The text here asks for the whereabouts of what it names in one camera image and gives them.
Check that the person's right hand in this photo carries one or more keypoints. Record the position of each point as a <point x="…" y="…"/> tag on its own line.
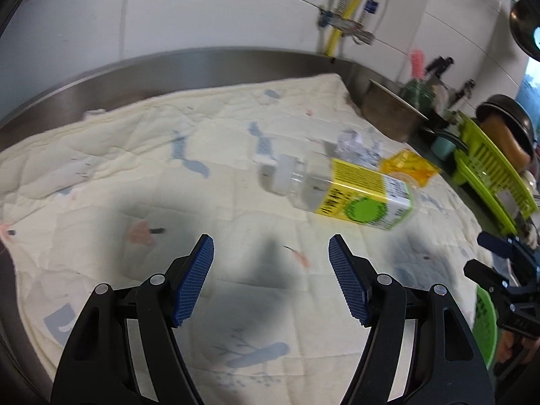
<point x="512" y="352"/>

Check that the white bowl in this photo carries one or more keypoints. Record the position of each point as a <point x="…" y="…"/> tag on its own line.
<point x="530" y="181"/>

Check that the teal cup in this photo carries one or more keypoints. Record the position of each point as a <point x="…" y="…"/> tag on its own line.
<point x="447" y="145"/>

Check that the hanging metal pot lid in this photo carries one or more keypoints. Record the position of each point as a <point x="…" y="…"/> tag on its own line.
<point x="525" y="25"/>

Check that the green plastic dish rack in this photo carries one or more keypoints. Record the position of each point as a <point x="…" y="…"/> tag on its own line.
<point x="489" y="164"/>

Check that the clear bottle with yellow label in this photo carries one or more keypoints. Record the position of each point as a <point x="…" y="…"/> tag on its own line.
<point x="363" y="194"/>

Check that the yellow plastic wrapper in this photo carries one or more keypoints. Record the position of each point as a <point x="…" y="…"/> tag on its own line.
<point x="409" y="164"/>

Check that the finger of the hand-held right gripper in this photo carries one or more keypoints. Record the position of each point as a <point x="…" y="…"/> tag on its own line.
<point x="485" y="276"/>
<point x="500" y="244"/>

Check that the brown pot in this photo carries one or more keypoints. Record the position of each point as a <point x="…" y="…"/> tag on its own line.
<point x="504" y="141"/>

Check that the green utensil holder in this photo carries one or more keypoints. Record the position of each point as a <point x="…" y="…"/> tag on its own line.
<point x="417" y="97"/>

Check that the white rag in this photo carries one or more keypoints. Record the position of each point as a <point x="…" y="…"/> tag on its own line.
<point x="532" y="234"/>

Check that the pink brush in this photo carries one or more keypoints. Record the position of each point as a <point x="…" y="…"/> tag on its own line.
<point x="417" y="63"/>

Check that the crumpled silver wrapper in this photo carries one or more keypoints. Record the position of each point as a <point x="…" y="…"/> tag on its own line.
<point x="354" y="143"/>

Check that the cream quilted printed mat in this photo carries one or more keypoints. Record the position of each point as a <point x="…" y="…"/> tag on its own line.
<point x="126" y="168"/>

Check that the dark wok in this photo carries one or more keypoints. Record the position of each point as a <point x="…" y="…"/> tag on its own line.
<point x="506" y="109"/>

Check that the metal pot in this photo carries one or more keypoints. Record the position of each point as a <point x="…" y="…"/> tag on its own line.
<point x="388" y="109"/>

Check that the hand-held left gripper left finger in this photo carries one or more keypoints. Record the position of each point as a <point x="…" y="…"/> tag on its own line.
<point x="194" y="282"/>

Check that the green plastic mesh basket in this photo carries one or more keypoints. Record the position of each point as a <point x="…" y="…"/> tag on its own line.
<point x="485" y="320"/>

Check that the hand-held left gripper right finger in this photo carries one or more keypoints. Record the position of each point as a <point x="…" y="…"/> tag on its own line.
<point x="350" y="282"/>

